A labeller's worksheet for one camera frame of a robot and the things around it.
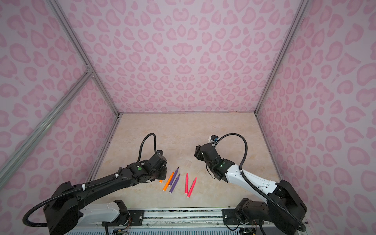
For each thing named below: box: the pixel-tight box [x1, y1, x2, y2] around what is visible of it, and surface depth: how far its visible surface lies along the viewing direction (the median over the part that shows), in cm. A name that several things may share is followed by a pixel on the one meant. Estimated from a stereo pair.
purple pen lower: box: [168, 173, 181, 194], surface depth 86 cm
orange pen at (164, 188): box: [162, 171, 175, 192], surface depth 85 cm
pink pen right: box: [187, 177, 198, 198], surface depth 84 cm
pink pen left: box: [185, 172, 189, 195], surface depth 85 cm
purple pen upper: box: [169, 166, 180, 187], surface depth 88 cm
